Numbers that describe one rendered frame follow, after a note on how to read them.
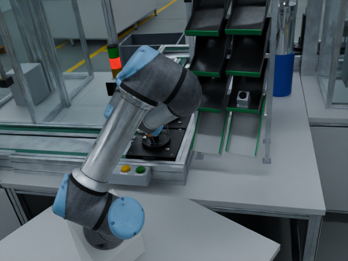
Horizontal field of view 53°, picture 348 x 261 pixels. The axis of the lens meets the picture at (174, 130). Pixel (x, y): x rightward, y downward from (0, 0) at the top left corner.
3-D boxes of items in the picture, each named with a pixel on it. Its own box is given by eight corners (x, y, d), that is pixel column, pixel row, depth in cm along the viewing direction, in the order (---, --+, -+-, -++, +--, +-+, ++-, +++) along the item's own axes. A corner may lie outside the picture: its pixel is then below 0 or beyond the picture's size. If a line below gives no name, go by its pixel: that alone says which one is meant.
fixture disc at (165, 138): (167, 150, 162) (166, 147, 161) (138, 149, 165) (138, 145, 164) (173, 134, 174) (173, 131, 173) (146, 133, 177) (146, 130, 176)
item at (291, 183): (324, 215, 138) (325, 209, 136) (2, 187, 173) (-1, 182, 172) (298, 74, 253) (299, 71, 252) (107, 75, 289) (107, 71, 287)
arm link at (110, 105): (130, 128, 127) (143, 102, 129) (103, 114, 124) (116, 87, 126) (126, 129, 135) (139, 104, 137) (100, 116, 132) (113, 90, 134)
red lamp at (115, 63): (119, 69, 163) (117, 59, 161) (109, 69, 165) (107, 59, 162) (122, 64, 167) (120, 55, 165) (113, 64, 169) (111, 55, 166)
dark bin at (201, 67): (220, 77, 135) (217, 64, 129) (188, 75, 140) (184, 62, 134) (236, 28, 148) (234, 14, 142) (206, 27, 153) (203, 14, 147)
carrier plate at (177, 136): (175, 161, 158) (174, 157, 157) (126, 158, 164) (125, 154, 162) (185, 132, 178) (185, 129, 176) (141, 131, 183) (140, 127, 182)
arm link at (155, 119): (225, 82, 96) (161, 118, 140) (191, 61, 93) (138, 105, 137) (211, 118, 92) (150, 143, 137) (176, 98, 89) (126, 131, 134)
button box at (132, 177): (147, 186, 152) (145, 175, 149) (103, 183, 157) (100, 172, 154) (152, 176, 158) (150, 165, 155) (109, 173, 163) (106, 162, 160)
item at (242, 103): (247, 112, 141) (246, 101, 135) (237, 111, 143) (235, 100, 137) (251, 96, 145) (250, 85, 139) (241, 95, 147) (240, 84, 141)
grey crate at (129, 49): (179, 67, 346) (177, 44, 334) (120, 68, 361) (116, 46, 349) (187, 53, 381) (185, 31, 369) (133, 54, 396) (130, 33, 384)
